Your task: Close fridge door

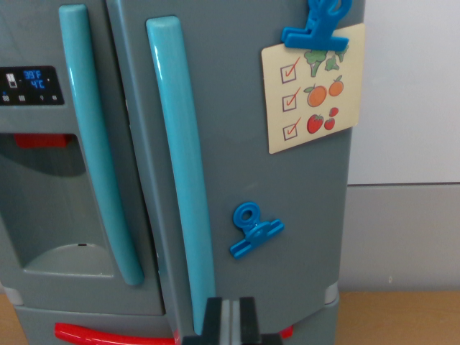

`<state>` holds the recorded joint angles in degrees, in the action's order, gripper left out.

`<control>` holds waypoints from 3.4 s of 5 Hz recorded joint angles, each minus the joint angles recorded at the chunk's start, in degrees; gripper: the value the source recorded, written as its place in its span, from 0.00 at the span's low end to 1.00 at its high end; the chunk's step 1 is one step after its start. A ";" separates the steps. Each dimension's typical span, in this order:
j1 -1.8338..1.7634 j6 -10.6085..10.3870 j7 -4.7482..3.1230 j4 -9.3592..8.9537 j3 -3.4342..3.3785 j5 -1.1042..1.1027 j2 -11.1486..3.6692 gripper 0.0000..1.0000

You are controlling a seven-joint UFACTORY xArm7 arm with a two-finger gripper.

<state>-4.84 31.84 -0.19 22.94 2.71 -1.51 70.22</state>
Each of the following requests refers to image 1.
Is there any red drawer handle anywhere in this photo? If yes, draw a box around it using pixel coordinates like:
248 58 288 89
54 322 294 345

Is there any red dispenser lever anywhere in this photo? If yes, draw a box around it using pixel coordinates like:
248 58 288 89
13 133 73 150

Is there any grey toy refrigerator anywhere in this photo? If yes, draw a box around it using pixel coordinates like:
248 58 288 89
106 0 367 345

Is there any gray freezer drawer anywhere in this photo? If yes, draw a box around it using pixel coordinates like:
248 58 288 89
12 293 341 345

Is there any blue clip without card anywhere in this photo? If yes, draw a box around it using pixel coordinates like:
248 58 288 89
229 201 285 261

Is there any black temperature display panel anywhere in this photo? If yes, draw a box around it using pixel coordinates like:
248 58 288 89
0 65 66 106

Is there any teal handle of dispenser door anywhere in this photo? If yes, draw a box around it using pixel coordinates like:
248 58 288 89
58 4 145 287

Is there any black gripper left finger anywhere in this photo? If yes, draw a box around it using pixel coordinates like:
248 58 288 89
201 297 232 345

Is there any blue clip holding card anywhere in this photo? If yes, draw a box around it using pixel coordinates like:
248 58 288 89
280 0 351 52

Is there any gray fridge door with dispenser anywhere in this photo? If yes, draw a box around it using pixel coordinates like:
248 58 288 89
0 0 167 318

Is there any light gray hinge cap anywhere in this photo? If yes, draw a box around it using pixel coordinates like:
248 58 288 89
324 281 340 307
0 285 24 307

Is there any teal handle of clip door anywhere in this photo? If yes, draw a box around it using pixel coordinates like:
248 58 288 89
145 15 217 336

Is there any cream grocery checklist card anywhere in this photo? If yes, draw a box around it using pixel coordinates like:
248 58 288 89
261 23 367 155

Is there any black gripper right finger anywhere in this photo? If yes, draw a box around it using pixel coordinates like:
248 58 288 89
231 296 261 345

